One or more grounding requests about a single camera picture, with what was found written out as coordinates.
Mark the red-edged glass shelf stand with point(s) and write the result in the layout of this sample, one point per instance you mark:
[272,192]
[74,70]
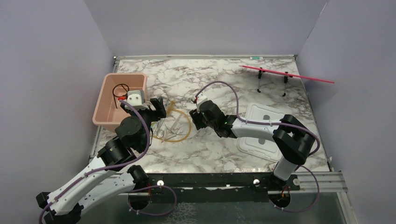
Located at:
[286,76]

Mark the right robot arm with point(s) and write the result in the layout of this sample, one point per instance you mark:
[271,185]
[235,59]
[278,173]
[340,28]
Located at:
[291,137]

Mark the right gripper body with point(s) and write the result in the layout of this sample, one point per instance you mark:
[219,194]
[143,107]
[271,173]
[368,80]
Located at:
[200,121]

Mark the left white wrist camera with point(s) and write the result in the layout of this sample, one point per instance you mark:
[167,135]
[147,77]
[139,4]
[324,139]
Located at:
[136,99]

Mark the metal scissors forceps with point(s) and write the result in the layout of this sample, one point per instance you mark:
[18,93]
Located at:
[160,129]

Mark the pink plastic bin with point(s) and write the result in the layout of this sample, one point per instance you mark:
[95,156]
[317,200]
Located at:
[108,112]

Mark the clear plastic lid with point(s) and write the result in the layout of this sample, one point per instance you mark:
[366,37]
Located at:
[265,149]

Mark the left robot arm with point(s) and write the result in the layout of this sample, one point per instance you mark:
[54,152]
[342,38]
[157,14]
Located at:
[111,172]

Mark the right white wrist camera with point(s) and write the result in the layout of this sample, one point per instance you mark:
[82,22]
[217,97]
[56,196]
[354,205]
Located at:
[199,100]

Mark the clear acrylic tube rack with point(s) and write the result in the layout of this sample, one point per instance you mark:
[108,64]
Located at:
[169,131]

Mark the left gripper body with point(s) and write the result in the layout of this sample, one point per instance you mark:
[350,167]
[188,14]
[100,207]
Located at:
[150,115]

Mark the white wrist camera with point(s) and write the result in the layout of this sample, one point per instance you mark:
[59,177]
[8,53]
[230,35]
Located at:
[199,100]
[136,99]

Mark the amber rubber tubing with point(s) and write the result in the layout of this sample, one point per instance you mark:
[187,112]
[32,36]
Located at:
[183,128]

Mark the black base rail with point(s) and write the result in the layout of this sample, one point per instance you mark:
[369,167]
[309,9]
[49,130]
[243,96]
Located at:
[233,187]

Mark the black wire ring stand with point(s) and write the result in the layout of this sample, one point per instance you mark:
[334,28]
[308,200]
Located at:
[119,92]

